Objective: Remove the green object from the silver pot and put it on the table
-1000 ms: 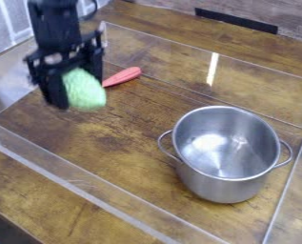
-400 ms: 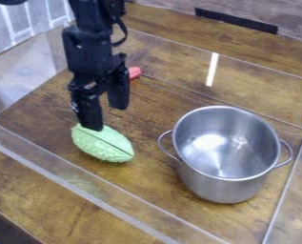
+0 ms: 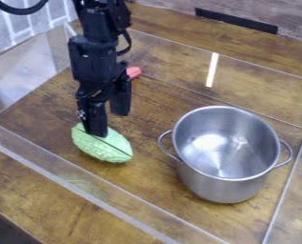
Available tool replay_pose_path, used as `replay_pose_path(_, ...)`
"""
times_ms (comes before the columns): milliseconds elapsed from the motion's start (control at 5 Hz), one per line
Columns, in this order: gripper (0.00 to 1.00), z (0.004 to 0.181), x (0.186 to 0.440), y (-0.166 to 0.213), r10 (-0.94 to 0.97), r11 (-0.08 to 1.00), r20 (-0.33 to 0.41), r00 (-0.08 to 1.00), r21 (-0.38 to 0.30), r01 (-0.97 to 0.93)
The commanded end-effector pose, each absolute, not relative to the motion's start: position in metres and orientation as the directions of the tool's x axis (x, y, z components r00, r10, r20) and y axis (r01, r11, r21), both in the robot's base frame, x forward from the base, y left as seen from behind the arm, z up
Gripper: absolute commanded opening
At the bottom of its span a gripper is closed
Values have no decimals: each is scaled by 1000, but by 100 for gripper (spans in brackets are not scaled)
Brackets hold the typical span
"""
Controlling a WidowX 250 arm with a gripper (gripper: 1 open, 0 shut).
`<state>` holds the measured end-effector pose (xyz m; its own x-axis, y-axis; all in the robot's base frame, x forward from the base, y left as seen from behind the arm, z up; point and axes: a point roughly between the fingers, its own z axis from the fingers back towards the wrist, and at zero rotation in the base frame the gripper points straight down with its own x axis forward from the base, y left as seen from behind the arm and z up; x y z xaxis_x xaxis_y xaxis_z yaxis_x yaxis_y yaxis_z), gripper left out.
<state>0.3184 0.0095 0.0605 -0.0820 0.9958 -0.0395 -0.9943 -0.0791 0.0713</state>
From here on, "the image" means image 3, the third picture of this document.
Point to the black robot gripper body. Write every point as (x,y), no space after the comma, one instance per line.
(95,67)

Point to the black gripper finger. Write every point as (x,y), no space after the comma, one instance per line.
(91,113)
(120,96)

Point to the green bumpy bitter gourd toy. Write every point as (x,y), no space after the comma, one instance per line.
(111,148)

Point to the silver metal pot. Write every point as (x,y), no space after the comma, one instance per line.
(226,151)

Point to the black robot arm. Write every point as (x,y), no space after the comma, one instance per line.
(104,19)

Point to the spoon with red handle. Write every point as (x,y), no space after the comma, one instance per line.
(133,72)

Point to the black strip on wall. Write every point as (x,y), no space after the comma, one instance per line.
(238,21)

